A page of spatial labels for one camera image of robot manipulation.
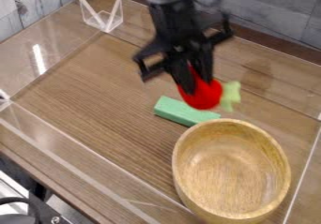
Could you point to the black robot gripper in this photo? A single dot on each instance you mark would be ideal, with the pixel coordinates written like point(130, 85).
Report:
point(181, 48)

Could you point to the red plush strawberry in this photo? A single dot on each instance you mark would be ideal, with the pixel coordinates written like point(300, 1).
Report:
point(210, 95)

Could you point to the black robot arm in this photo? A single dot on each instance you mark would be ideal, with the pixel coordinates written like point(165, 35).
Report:
point(190, 26)

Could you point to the green foam block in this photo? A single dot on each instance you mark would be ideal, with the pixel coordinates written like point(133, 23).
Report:
point(178, 112)

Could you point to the wooden bowl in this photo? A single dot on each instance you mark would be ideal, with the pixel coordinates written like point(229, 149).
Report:
point(232, 173)

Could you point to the clear acrylic corner bracket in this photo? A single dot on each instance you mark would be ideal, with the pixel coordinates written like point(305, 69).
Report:
point(102, 20)

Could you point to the clear acrylic enclosure wall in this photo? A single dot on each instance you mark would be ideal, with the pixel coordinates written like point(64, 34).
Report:
point(99, 188)

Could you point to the black metal mount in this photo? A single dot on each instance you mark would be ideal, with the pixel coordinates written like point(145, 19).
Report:
point(48, 216)

